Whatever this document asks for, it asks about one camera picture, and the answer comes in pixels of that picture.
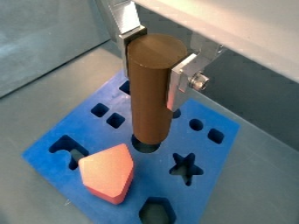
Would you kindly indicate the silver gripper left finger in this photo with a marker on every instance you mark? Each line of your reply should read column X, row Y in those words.
column 123, row 24

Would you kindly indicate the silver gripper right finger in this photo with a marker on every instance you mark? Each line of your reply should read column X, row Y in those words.
column 187, row 76

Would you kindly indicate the brown cylinder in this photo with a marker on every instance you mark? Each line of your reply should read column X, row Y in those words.
column 152, row 54

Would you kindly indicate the blue shape sorter board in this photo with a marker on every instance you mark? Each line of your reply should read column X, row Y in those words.
column 173, row 177

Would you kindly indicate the red pentagon prism block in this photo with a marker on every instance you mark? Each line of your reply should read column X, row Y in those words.
column 107, row 173

